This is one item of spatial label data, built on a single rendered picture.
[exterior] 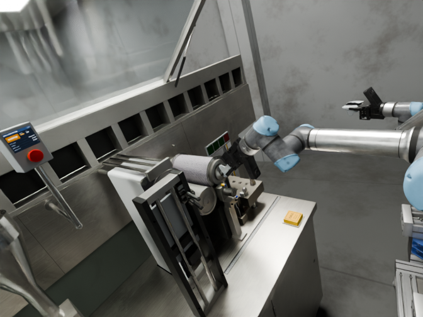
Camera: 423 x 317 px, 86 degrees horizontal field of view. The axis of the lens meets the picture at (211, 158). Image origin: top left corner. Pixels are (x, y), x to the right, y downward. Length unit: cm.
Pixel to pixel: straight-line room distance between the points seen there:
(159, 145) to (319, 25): 246
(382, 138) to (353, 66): 247
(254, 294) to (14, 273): 74
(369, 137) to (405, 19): 245
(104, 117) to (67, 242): 52
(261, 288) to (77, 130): 93
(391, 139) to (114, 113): 99
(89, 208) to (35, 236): 19
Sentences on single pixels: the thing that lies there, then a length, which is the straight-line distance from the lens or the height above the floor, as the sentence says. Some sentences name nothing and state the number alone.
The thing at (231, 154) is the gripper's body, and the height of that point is 136.
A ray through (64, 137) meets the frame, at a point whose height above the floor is 161.
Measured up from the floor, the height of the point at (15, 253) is 144.
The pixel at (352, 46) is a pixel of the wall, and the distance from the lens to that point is 316.
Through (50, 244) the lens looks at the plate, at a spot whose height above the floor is 128.
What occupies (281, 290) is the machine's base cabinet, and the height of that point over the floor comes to 75.
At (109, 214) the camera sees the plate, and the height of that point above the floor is 124.
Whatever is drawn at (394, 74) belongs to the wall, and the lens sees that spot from 323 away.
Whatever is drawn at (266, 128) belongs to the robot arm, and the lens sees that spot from 75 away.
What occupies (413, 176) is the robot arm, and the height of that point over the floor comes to 140.
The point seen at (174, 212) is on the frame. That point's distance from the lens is 74.
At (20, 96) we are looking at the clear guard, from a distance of 87.
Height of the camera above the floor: 173
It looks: 24 degrees down
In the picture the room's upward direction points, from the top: 18 degrees counter-clockwise
